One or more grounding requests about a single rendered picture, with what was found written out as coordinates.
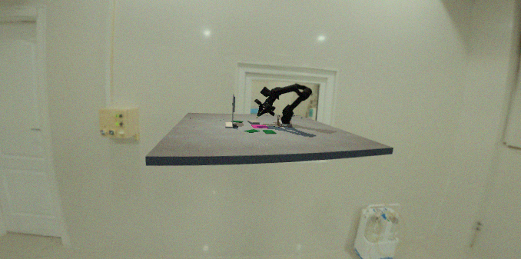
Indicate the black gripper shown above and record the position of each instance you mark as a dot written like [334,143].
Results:
[260,112]

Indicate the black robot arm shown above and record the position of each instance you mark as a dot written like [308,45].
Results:
[288,110]

